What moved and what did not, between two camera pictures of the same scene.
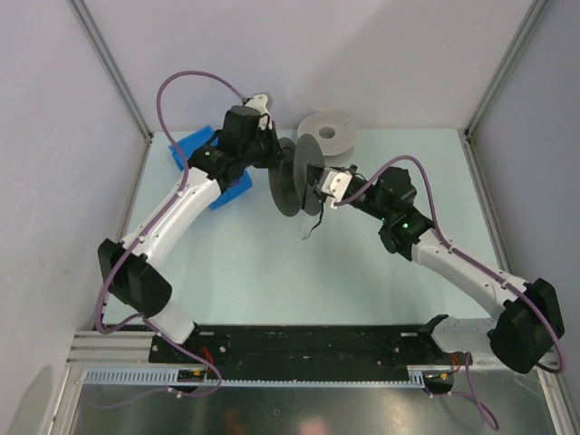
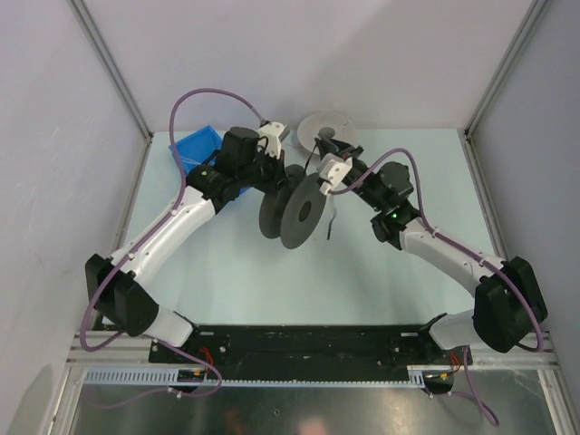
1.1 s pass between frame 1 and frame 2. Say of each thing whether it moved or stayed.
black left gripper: moved
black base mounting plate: stayed
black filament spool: moved
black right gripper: moved
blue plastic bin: stayed
